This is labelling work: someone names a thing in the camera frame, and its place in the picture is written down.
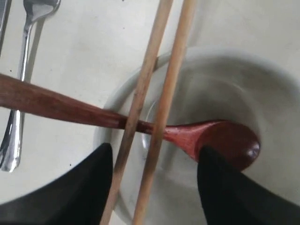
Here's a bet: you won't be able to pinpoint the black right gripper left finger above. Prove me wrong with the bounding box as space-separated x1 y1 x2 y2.
0 143 113 225

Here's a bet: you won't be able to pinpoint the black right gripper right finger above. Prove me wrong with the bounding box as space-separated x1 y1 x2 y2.
197 146 300 225

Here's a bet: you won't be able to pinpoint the brown wooden spoon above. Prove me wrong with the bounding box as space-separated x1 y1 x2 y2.
0 75 261 170

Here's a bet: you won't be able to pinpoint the silver fork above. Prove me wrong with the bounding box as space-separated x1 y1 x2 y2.
0 0 61 173

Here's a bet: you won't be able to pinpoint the speckled grey ceramic bowl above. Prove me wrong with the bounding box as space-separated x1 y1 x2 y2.
93 45 300 225

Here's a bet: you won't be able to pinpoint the brown wooden chopsticks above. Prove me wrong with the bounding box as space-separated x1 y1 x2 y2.
100 0 173 225

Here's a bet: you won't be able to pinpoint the silver table knife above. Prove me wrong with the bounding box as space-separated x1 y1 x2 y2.
0 0 12 53

